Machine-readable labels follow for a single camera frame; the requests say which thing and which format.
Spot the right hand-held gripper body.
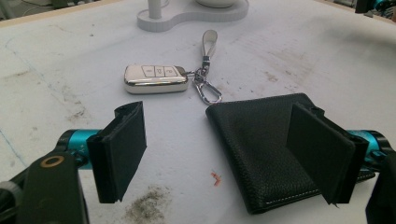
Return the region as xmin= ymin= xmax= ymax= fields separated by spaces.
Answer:
xmin=354 ymin=0 xmax=396 ymax=20

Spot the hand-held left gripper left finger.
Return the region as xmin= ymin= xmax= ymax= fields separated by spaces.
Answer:
xmin=86 ymin=100 xmax=148 ymax=204

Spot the white car key fob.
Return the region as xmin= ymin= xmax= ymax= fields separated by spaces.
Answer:
xmin=123 ymin=29 xmax=224 ymax=106

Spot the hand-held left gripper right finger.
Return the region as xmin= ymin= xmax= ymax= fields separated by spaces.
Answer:
xmin=285 ymin=102 xmax=370 ymax=207

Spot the black leather wallet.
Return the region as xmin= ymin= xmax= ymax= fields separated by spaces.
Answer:
xmin=205 ymin=92 xmax=376 ymax=216

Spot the white stand base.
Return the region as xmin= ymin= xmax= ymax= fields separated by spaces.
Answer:
xmin=136 ymin=0 xmax=250 ymax=33

